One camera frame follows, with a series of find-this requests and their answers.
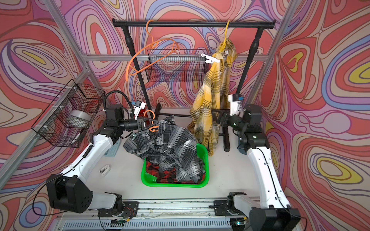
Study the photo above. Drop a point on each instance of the white marker in wire basket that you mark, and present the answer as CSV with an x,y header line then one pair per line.
x,y
76,140

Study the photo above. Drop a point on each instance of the yellow hanger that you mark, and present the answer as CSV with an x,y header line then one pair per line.
x,y
226,34

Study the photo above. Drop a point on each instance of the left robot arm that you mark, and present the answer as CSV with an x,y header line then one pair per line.
x,y
67,191

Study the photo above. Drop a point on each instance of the small wire basket on rack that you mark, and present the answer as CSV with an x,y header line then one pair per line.
x,y
185,65

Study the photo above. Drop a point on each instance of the grey plaid shirt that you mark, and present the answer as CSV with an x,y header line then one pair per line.
x,y
171,147

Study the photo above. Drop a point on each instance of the black wire basket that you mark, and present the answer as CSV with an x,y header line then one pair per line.
x,y
51,125

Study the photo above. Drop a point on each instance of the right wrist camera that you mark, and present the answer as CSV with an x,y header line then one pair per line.
x,y
235,101

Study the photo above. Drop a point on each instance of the grey calculator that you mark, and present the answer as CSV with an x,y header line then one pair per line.
x,y
113,150

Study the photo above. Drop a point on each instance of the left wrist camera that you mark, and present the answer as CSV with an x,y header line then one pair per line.
x,y
138,106

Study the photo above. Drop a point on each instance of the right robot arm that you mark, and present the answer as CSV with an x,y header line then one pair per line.
x,y
274,213

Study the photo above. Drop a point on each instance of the grey tape roll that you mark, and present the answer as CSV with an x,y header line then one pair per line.
x,y
78,119

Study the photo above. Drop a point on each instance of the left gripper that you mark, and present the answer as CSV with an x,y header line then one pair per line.
x,y
142,127

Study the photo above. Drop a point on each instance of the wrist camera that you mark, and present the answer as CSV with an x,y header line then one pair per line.
x,y
235,101
138,106

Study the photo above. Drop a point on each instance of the white clip on table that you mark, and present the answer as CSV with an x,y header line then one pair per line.
x,y
105,170

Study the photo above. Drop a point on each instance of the black clothes rack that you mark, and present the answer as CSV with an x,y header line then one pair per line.
x,y
260,26

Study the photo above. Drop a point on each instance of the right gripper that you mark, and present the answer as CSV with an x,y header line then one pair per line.
x,y
221,114

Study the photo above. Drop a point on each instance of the yellow plaid shirt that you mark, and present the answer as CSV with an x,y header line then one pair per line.
x,y
213,95

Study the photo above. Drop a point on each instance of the red black plaid shirt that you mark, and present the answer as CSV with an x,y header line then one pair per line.
x,y
168,176

